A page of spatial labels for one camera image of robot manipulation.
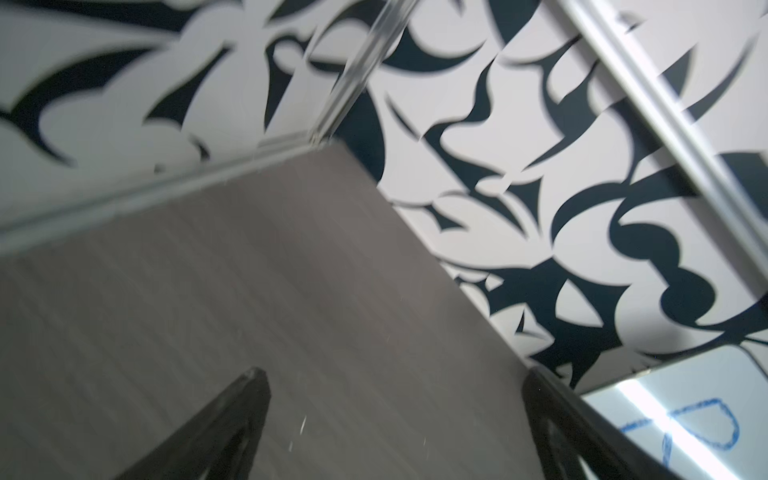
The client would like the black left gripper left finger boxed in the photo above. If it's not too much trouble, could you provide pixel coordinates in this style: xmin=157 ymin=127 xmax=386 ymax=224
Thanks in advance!
xmin=118 ymin=367 xmax=271 ymax=479

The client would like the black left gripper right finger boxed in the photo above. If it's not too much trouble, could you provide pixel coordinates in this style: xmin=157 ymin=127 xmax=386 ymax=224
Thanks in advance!
xmin=522 ymin=366 xmax=678 ymax=479

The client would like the white whiteboard reading RED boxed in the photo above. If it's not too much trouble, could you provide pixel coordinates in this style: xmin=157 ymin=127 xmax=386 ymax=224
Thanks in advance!
xmin=582 ymin=345 xmax=767 ymax=479

